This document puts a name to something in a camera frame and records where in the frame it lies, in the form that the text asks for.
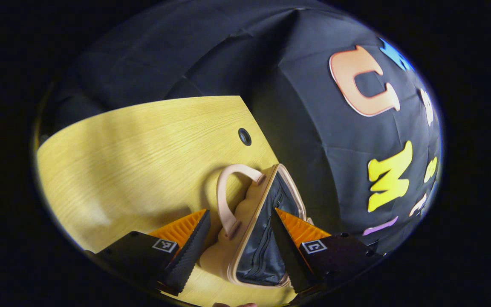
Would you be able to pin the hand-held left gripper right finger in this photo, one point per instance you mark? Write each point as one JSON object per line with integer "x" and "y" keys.
{"x": 288, "y": 251}

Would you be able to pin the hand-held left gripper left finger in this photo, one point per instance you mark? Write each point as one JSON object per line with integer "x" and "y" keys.
{"x": 190, "y": 251}

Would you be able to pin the beige suitcase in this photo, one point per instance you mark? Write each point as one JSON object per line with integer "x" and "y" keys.
{"x": 267, "y": 251}

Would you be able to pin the black table grommet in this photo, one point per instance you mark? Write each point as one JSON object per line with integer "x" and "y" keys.
{"x": 244, "y": 137}

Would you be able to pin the black backdrop cloth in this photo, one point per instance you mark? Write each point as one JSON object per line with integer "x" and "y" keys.
{"x": 305, "y": 106}

